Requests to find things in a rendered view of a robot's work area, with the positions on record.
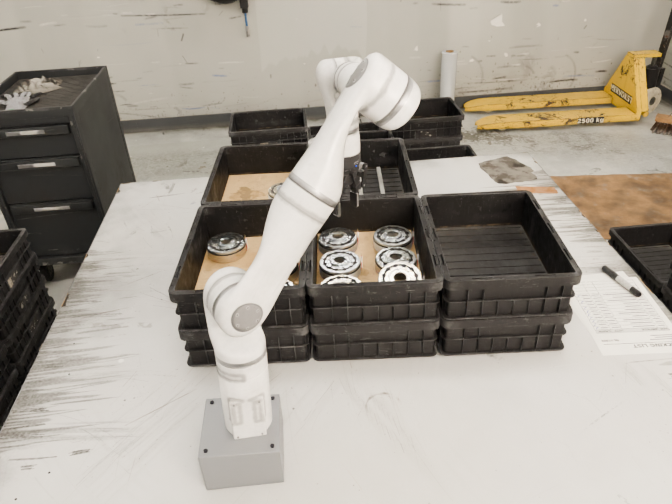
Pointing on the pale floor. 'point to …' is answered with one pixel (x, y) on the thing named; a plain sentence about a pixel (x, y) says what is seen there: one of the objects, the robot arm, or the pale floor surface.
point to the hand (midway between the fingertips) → (345, 205)
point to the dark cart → (62, 162)
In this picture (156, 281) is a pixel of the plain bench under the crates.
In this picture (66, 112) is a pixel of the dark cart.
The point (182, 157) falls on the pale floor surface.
